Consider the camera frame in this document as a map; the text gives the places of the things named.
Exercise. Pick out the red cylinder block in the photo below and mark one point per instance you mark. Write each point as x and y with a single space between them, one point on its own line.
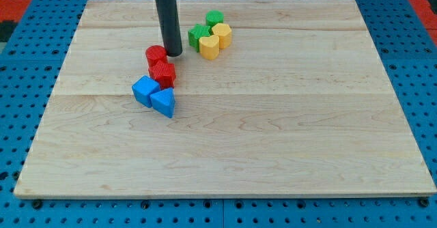
155 54

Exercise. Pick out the blue triangle block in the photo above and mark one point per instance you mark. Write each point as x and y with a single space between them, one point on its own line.
164 102

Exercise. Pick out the yellow heart block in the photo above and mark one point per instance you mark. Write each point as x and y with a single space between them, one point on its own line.
209 47

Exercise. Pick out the red hexagon block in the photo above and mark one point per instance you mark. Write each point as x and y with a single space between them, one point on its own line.
163 73

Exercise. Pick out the yellow hexagon block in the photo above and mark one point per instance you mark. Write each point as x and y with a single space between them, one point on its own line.
224 32

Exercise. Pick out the green star block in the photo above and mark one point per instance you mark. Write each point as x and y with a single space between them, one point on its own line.
197 32

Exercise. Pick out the blue cube block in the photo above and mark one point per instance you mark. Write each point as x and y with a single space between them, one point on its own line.
143 89

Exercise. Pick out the light wooden board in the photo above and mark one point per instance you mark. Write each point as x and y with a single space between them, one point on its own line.
298 106

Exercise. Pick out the green cylinder block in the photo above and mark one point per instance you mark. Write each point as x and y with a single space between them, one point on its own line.
214 17

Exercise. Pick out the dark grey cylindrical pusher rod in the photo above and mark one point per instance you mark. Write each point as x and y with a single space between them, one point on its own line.
170 26

